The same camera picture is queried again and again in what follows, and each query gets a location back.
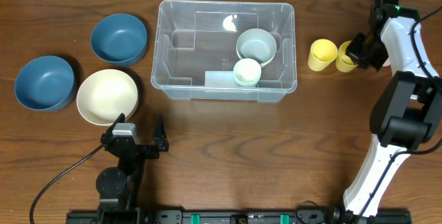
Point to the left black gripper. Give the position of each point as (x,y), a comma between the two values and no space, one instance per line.
(139,149)

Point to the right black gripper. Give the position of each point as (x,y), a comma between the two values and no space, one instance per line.
(366,52)

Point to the yellow cup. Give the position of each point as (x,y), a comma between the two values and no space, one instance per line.
(343,62)
(322,53)

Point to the small yellow bowl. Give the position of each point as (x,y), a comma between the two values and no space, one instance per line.
(267,64)

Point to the small grey bowl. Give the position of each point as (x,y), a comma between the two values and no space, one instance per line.
(256,44)

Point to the cream cup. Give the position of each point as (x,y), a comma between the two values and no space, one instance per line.
(247,70)

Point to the light blue cup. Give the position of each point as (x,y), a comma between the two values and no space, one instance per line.
(246,84)

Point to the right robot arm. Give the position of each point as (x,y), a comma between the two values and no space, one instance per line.
(407,113)

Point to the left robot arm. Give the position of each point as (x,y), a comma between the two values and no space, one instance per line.
(118,186)

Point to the clear plastic storage container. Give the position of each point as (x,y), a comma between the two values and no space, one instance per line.
(195,49)

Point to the pink cup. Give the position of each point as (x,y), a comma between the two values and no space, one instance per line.
(386,63)

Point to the large cream bowl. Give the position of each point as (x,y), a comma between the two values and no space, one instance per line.
(106,94)

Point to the dark blue bowl, back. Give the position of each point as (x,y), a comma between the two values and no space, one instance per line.
(119,39)

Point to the dark blue bowl,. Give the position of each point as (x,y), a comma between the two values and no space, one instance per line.
(46,83)
(119,39)

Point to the dark blue bowl, left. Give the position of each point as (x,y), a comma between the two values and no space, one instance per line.
(46,83)

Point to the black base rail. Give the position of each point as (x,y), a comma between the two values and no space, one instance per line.
(308,215)

